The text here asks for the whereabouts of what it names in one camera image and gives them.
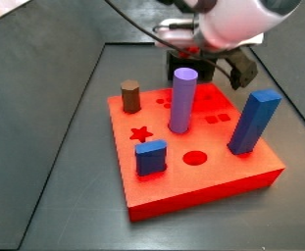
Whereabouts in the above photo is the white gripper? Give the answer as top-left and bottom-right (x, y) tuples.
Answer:
(152, 19), (263, 53)

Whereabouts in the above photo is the red star-shaped bar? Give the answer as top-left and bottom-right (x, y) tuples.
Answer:
(178, 47), (199, 59)

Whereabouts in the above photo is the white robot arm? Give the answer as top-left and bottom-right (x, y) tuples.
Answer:
(153, 0), (301, 54)

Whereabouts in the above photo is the black curved fixture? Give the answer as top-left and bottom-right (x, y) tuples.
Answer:
(166, 50), (214, 81)

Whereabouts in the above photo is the red peg board base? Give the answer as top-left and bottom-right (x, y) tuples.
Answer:
(107, 83), (283, 222)

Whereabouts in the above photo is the purple cylinder peg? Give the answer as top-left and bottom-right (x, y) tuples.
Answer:
(168, 68), (198, 133)

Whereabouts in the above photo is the brown hexagonal peg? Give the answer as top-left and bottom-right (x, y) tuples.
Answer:
(120, 79), (141, 114)

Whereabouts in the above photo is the tall blue rectangular peg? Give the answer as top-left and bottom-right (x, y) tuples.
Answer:
(227, 89), (281, 155)

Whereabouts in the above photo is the short blue oval peg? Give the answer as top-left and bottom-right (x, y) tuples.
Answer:
(135, 139), (166, 176)

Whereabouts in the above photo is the black camera cable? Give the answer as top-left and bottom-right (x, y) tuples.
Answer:
(103, 0), (232, 81)

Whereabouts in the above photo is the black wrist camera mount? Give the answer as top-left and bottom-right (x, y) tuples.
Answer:
(215, 48), (258, 90)

